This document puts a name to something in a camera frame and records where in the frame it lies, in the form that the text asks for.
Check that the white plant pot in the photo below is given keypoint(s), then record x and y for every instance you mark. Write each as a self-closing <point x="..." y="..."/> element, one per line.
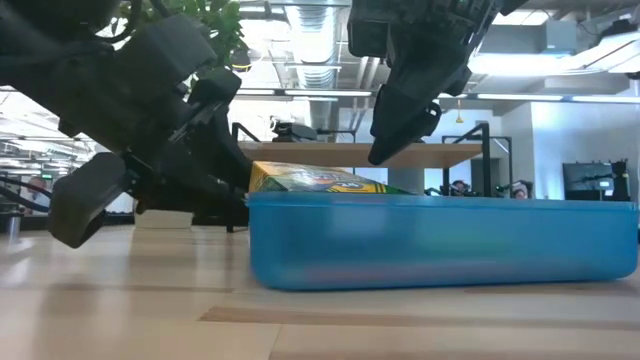
<point x="165" y="220"/>

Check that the black metal shelf frame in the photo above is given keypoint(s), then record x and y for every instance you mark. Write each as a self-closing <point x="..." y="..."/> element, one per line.
<point x="484" y="150"/>

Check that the silver spiral ventilation duct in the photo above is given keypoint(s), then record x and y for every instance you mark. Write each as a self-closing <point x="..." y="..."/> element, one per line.
<point x="315" y="45"/>

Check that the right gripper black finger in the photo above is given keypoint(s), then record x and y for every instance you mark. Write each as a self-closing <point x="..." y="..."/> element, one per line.
<point x="400" y="125"/>

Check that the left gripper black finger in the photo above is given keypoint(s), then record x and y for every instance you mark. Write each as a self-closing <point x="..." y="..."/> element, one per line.
<point x="85" y="200"/>
<point x="200" y="185"/>

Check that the black monitor on stand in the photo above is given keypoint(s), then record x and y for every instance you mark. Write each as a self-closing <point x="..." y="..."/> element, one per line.
<point x="585" y="177"/>

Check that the wooden shelf board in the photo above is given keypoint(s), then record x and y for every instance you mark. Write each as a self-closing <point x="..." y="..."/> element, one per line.
<point x="450" y="155"/>

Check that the yellow crayon box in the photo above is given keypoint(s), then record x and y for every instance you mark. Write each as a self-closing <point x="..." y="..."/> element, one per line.
<point x="310" y="180"/>

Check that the blue translucent plastic box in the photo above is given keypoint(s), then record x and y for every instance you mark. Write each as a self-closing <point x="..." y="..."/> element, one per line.
<point x="450" y="240"/>

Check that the silver metal post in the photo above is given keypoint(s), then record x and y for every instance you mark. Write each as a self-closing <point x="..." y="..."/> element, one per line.
<point x="13" y="227"/>

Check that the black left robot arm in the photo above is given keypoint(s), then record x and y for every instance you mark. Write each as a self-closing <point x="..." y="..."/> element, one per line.
<point x="40" y="20"/>

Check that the green leafy potted tree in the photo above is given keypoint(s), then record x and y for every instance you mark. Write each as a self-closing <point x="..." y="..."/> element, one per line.
<point x="225" y="25"/>

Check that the person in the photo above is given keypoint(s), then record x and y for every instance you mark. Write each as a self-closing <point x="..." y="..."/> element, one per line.
<point x="36" y="189"/>
<point x="521" y="191"/>
<point x="459" y="188"/>

